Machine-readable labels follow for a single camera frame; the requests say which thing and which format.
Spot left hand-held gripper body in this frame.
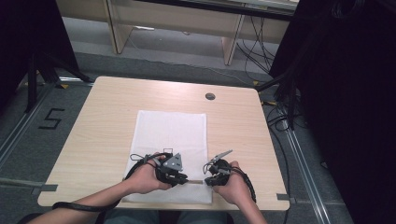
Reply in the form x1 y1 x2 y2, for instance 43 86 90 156
154 151 188 188

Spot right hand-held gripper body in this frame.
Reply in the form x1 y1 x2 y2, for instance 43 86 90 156
205 148 234 188

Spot white towel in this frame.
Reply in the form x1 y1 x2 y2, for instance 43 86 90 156
122 109 215 205

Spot person's right hand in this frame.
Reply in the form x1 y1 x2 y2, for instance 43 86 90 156
212 160 250 207

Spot person's left hand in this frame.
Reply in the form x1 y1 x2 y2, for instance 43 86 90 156
124 152 174 196

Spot person's right leg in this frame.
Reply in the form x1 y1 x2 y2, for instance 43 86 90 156
175 210 235 224

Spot person's leg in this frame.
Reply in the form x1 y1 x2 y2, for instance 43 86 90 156
175 210 235 224
100 208 161 224

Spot person's left leg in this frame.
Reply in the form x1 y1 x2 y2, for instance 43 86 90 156
100 208 161 224

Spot black metal stand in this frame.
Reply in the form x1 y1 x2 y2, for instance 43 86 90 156
255 61 301 131
23 51 95 114

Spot black curtain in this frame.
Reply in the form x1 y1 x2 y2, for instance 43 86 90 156
268 0 396 224
0 0 80 108

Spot light wooden desk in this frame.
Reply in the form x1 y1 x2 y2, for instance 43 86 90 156
55 0 301 66

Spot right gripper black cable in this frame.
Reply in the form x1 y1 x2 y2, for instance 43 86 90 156
202 161 258 204

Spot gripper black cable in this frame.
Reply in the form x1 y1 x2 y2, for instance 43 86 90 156
51 147 175 214
202 161 258 204

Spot black floor cables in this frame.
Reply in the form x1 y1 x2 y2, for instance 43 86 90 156
261 98 310 133

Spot metal floor rail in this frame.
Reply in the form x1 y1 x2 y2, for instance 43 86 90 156
280 120 332 224
0 81 58 171

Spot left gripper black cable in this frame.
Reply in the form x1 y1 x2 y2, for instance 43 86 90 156
51 147 175 214

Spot hanging black cables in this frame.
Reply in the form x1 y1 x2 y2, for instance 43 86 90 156
235 15 278 82

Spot grey floor cable cover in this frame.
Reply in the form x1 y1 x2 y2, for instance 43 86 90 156
0 176 42 189

